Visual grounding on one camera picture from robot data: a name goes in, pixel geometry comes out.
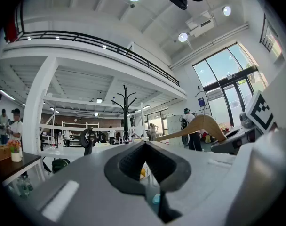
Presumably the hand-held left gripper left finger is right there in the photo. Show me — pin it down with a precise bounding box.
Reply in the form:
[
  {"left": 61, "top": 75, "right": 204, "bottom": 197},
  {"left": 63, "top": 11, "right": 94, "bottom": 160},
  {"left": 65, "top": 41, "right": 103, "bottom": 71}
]
[{"left": 23, "top": 141, "right": 163, "bottom": 226}]

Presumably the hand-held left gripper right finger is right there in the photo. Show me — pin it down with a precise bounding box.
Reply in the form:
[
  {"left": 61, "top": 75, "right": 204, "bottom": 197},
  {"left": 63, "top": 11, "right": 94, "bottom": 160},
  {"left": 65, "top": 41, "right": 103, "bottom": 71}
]
[{"left": 145, "top": 141, "right": 237, "bottom": 226}]

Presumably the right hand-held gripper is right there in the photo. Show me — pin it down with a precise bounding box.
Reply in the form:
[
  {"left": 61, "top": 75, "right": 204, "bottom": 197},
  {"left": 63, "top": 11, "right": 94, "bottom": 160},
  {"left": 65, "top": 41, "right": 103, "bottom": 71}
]
[{"left": 210, "top": 90, "right": 286, "bottom": 226}]

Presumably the wooden hanger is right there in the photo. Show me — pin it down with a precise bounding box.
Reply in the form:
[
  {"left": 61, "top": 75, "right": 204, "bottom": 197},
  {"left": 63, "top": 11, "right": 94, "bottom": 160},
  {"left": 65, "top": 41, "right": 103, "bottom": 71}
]
[{"left": 154, "top": 90, "right": 228, "bottom": 143}]

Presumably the black coat rack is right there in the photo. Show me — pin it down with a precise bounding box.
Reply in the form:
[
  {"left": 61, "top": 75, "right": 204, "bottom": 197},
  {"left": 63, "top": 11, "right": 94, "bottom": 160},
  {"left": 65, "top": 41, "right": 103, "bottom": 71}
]
[{"left": 116, "top": 84, "right": 138, "bottom": 145}]

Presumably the dark green bag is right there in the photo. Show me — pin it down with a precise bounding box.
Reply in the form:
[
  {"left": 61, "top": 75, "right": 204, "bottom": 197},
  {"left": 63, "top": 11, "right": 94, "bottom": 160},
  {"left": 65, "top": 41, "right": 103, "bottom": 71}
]
[{"left": 51, "top": 158, "right": 71, "bottom": 174}]

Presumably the white locker cabinet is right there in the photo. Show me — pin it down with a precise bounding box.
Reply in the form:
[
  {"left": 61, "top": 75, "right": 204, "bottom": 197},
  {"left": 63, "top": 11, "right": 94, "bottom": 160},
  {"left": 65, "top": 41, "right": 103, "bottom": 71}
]
[{"left": 166, "top": 114, "right": 184, "bottom": 146}]

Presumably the green bottle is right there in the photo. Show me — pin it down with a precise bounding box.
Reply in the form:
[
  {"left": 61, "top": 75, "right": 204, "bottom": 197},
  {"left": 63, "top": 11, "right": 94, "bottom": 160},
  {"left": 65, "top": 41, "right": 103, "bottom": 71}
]
[
  {"left": 16, "top": 176, "right": 26, "bottom": 197},
  {"left": 24, "top": 175, "right": 34, "bottom": 192}
]

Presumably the small white shelf unit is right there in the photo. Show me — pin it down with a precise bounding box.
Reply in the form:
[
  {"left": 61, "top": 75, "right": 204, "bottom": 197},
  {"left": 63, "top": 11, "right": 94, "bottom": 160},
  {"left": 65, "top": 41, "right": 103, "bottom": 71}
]
[{"left": 61, "top": 120, "right": 100, "bottom": 147}]

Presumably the glass entrance door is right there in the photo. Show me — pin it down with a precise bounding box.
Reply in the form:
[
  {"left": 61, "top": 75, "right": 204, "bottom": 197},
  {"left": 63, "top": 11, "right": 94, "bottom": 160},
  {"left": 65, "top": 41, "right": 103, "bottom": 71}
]
[{"left": 192, "top": 42, "right": 268, "bottom": 128}]

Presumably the dark desk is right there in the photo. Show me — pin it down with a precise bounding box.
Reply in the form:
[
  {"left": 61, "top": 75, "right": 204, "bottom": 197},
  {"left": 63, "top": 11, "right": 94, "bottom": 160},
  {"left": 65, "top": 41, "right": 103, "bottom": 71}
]
[{"left": 0, "top": 151, "right": 42, "bottom": 188}]

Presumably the white pot with flowers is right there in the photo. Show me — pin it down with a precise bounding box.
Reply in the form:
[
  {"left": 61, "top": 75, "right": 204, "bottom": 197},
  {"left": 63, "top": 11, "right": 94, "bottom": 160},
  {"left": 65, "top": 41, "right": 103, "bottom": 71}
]
[{"left": 7, "top": 139, "right": 23, "bottom": 163}]

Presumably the brown cardboard box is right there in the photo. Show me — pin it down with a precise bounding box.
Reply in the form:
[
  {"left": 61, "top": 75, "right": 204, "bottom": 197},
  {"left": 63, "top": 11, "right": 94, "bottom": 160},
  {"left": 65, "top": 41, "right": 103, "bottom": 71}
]
[{"left": 0, "top": 145, "right": 12, "bottom": 161}]

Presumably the white column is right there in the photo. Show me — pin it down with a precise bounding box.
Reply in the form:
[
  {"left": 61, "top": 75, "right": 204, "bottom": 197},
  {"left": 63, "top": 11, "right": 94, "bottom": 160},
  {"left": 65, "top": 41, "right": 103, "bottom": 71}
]
[{"left": 22, "top": 56, "right": 59, "bottom": 155}]

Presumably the black window railing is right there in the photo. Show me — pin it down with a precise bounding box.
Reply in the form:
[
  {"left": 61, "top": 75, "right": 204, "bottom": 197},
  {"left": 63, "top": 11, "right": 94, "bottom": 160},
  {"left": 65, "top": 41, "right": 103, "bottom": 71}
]
[{"left": 259, "top": 13, "right": 279, "bottom": 53}]

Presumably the white ceiling air conditioner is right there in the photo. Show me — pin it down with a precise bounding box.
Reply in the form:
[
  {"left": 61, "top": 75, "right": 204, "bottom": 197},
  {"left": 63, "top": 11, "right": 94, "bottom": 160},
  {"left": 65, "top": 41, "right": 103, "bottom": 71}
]
[{"left": 185, "top": 10, "right": 215, "bottom": 38}]

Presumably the fluorescent tube light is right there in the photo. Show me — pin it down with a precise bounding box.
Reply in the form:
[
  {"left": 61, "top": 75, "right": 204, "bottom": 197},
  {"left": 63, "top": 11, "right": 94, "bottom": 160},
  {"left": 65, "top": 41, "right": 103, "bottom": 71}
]
[{"left": 0, "top": 89, "right": 16, "bottom": 101}]

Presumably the black mezzanine railing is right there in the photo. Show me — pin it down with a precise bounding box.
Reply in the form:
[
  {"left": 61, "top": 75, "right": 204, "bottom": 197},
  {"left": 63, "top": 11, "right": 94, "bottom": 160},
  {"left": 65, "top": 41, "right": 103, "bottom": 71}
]
[{"left": 15, "top": 6, "right": 181, "bottom": 87}]

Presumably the red banner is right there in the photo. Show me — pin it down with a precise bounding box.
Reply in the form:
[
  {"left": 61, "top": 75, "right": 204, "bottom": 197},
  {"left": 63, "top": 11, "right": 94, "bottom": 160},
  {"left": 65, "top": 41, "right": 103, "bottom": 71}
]
[{"left": 4, "top": 13, "right": 19, "bottom": 44}]

